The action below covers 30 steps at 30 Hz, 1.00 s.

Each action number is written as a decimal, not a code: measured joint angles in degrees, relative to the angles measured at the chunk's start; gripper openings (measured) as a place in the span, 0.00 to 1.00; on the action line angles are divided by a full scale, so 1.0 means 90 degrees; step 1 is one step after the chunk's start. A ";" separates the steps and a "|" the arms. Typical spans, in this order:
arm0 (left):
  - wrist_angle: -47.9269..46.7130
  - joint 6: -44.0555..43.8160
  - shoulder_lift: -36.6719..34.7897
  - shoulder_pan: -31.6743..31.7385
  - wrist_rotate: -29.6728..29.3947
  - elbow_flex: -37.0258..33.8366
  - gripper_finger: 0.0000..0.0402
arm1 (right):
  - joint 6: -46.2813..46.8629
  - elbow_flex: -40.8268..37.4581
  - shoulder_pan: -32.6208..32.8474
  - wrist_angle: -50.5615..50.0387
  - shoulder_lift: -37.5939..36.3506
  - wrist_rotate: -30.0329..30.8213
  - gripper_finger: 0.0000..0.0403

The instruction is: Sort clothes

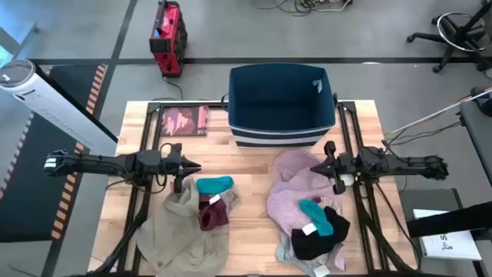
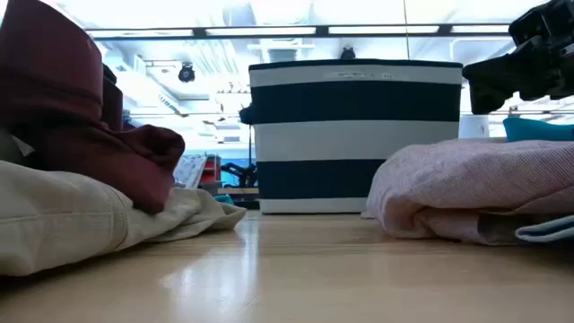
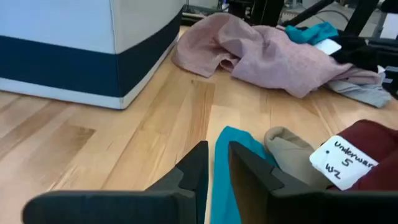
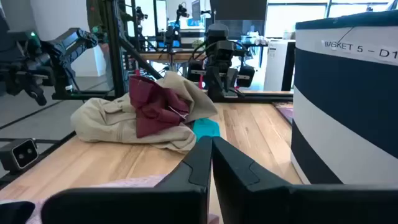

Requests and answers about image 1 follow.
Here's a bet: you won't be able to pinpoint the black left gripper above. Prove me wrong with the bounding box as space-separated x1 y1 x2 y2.
155 142 202 193

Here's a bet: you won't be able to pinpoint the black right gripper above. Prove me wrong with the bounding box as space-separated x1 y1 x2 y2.
310 141 358 195

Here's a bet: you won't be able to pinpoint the teal sock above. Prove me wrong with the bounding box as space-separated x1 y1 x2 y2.
298 199 334 237
195 175 234 195

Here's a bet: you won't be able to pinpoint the lavender knit garment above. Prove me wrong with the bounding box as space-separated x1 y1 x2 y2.
266 149 347 270

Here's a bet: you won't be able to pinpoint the maroon garment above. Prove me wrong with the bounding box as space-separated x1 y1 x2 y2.
198 194 231 232

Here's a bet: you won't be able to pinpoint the salmon pink garment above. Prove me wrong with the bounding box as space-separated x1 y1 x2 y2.
136 176 239 273

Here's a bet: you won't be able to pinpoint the black garment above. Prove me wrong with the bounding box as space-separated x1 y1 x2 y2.
291 206 351 262

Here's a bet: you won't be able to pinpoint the light blue garment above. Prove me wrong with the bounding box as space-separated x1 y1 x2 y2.
275 230 345 276

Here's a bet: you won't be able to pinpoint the pink maroon picture book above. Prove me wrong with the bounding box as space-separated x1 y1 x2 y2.
160 105 211 138

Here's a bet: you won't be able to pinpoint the navy white striped fabric bin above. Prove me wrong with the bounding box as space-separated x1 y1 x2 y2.
228 63 337 149

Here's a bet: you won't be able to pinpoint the long pale stick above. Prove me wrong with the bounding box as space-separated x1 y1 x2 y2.
384 87 492 136

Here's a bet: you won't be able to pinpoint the red black equipment box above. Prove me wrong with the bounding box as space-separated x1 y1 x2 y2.
148 0 188 78

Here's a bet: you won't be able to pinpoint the black beam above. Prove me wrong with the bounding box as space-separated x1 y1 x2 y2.
406 200 492 239

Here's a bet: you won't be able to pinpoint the black mat with orange stripes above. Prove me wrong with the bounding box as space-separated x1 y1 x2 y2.
0 111 91 243
49 64 108 116

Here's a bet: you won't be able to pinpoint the white tower air purifier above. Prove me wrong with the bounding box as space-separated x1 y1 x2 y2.
0 58 118 157

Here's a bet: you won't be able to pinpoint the white printed paper sheet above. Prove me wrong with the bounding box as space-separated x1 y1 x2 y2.
413 209 483 262

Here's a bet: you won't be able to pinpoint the dark grey side table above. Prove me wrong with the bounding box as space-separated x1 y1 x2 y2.
459 86 492 189

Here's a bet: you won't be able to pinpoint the black office chair base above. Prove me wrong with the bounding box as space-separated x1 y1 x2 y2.
406 0 492 74

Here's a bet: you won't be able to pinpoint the black metal rig frame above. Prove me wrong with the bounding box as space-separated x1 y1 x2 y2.
86 100 420 277

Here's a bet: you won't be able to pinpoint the black power cable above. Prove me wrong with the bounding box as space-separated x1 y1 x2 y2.
161 75 185 101

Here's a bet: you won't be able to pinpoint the black cables beside table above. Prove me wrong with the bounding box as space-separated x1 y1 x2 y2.
384 121 462 148

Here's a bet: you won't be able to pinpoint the bundle of floor cables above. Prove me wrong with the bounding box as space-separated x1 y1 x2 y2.
251 0 353 16

